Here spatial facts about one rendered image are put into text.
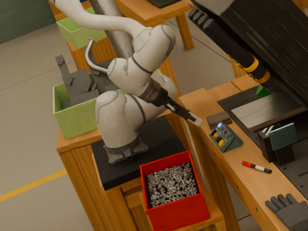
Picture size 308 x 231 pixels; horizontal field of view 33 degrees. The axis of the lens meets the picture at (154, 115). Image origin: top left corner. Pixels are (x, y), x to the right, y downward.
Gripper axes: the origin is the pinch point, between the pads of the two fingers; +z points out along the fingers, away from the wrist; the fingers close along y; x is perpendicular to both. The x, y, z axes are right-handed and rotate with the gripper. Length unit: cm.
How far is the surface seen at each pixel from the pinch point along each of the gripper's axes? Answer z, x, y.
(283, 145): 16.9, 15.2, 33.4
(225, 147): 11.9, -0.4, 12.5
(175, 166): 4.3, -19.9, 3.5
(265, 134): 11.6, 14.4, 28.3
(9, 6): -28, -125, -677
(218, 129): 11.3, 2.2, 1.1
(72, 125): -17, -52, -74
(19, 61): 11, -157, -537
